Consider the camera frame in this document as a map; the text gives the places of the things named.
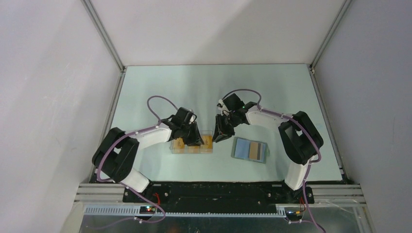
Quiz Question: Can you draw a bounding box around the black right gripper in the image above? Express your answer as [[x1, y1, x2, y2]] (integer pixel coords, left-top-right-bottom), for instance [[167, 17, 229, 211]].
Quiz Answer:
[[212, 112, 240, 143]]

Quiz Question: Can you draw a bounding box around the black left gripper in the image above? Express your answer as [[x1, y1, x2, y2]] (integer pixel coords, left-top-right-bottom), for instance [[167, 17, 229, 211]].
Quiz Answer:
[[180, 121, 204, 147]]

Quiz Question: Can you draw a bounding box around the clear plastic tray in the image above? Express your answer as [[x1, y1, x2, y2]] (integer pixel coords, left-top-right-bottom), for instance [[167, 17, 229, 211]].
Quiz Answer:
[[170, 130, 215, 155]]

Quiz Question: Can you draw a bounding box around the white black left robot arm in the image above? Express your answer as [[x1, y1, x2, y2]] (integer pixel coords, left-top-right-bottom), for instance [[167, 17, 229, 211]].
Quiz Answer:
[[92, 107, 204, 202]]

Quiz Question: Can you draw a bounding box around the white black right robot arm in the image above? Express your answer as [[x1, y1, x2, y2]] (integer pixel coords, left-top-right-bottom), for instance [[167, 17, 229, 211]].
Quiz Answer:
[[212, 92, 324, 203]]

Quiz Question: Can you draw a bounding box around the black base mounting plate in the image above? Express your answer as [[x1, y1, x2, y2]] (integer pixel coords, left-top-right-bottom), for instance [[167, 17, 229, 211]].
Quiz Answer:
[[142, 182, 314, 214]]

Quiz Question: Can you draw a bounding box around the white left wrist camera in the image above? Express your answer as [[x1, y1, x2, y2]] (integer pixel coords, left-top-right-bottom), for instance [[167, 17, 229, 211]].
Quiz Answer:
[[189, 114, 197, 124]]

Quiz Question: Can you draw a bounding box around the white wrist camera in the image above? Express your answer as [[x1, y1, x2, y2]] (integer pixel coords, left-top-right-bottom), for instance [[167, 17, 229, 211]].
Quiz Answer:
[[217, 99, 224, 111], [189, 114, 197, 124]]

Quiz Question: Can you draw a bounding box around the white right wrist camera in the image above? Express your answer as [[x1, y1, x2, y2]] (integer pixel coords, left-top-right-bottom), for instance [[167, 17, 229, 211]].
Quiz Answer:
[[217, 99, 224, 111]]

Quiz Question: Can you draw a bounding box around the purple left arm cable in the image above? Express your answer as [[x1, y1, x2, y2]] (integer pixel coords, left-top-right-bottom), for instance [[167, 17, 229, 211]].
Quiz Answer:
[[96, 95, 179, 223]]

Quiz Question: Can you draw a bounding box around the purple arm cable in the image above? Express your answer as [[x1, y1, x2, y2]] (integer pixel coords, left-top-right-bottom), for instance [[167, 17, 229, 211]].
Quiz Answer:
[[222, 88, 326, 232], [96, 95, 179, 223]]

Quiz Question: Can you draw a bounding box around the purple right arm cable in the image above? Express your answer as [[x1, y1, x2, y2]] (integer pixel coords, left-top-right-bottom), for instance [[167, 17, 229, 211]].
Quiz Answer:
[[222, 88, 326, 232]]

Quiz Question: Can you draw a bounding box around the aluminium frame rail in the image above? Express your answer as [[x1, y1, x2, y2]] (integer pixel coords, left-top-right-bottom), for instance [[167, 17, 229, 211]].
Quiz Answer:
[[75, 182, 366, 218]]

